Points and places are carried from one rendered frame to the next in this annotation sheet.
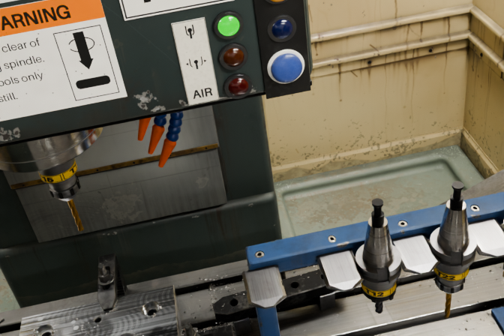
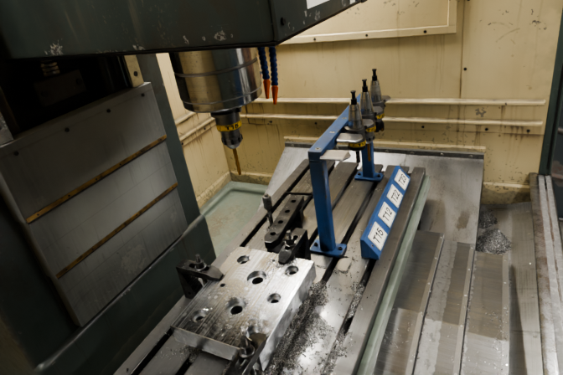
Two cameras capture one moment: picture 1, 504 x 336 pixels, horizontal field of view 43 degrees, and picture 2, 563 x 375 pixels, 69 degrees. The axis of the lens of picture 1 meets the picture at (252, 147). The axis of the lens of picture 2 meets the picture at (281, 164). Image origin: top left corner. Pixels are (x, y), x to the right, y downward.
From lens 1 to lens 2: 0.91 m
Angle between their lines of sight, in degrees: 48
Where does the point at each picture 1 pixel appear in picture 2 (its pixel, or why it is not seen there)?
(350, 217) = (218, 233)
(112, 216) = (129, 271)
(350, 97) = not seen: hidden behind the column
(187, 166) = (164, 207)
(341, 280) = (356, 137)
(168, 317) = (258, 254)
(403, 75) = (198, 147)
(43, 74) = not seen: outside the picture
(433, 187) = (239, 201)
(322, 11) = not seen: hidden behind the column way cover
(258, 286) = (334, 155)
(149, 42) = not seen: outside the picture
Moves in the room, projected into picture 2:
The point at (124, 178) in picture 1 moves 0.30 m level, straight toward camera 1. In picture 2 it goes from (131, 233) to (224, 239)
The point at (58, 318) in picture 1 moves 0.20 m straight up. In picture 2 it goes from (196, 304) to (174, 234)
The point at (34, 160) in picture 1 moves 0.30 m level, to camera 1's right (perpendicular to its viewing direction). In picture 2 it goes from (256, 89) to (325, 49)
